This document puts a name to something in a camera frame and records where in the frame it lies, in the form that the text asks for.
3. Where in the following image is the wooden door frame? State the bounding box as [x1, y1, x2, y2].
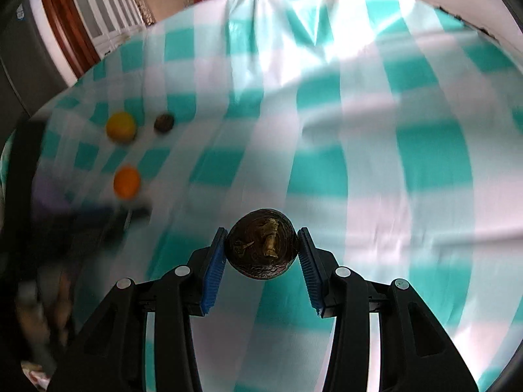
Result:
[39, 0, 103, 78]

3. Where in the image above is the white cabinet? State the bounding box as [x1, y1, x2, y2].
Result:
[65, 0, 158, 56]

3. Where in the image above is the small orange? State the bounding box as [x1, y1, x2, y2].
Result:
[113, 165, 142, 199]

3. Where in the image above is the dark mangosteen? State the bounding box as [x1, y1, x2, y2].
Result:
[226, 209, 295, 280]
[154, 113, 176, 134]

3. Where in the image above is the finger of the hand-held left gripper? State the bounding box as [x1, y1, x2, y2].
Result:
[74, 201, 152, 242]

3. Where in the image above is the yellow-green orange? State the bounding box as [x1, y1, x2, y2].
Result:
[106, 111, 137, 143]

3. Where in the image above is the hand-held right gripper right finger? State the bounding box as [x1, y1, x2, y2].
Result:
[297, 226, 479, 392]

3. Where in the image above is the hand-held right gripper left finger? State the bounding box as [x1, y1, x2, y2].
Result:
[47, 227, 228, 392]

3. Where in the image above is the grey refrigerator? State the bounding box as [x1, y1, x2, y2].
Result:
[0, 0, 70, 127]

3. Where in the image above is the teal white checkered tablecloth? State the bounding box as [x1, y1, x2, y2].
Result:
[0, 0, 523, 392]

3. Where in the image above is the purple board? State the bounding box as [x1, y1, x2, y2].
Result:
[33, 186, 76, 213]

